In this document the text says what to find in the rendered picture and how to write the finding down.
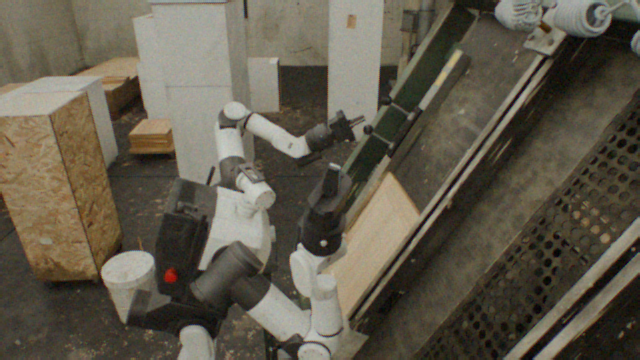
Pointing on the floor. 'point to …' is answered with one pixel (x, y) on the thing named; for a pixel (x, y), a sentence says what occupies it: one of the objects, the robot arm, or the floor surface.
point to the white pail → (128, 278)
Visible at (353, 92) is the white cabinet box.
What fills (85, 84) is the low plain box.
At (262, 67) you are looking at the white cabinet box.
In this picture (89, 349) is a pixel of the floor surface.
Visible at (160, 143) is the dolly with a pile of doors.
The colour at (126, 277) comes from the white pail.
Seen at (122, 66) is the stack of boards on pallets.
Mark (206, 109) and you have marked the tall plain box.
